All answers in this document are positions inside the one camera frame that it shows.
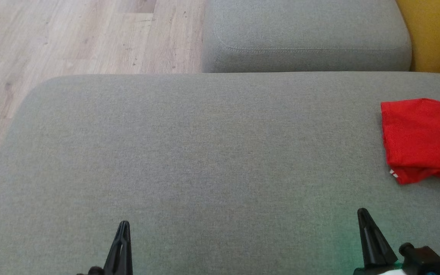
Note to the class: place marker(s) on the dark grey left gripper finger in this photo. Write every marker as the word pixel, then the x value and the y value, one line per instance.
pixel 114 259
pixel 128 259

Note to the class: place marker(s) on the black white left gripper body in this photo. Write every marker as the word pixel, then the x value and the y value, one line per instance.
pixel 92 271

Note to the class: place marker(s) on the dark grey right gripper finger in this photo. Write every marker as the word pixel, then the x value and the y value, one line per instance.
pixel 385 254
pixel 369 252

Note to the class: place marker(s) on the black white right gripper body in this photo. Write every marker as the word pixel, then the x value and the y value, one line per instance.
pixel 426 263

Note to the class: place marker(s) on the red white numbered jersey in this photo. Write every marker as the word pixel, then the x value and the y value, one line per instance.
pixel 422 133

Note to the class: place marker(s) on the large grey sofa seat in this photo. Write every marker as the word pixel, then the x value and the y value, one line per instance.
pixel 204 172

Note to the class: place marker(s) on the yellow furniture panel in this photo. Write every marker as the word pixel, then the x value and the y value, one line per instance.
pixel 437 34

